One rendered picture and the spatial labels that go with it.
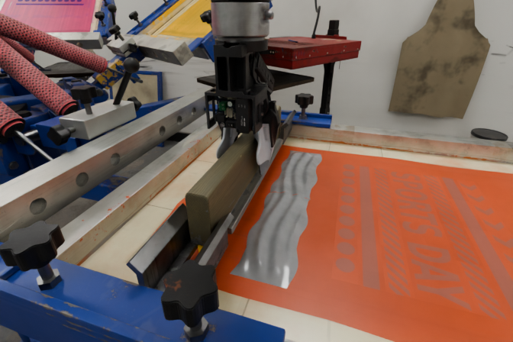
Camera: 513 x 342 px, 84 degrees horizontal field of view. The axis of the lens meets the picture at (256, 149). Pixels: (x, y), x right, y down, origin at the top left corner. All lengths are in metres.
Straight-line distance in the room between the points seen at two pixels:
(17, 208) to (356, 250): 0.43
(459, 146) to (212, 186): 0.57
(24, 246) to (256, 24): 0.32
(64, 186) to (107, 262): 0.13
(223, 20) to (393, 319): 0.38
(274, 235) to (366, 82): 2.13
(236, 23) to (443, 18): 2.13
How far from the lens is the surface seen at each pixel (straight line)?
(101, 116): 0.58
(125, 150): 0.55
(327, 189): 0.53
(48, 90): 0.78
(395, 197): 0.55
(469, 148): 0.76
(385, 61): 2.44
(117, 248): 0.44
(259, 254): 0.38
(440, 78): 2.46
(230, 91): 0.37
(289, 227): 0.43
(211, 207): 0.33
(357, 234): 0.44
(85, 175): 0.51
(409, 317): 0.38
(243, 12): 0.37
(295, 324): 0.34
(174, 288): 0.23
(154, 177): 0.51
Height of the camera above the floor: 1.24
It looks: 26 degrees down
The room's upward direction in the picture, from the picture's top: straight up
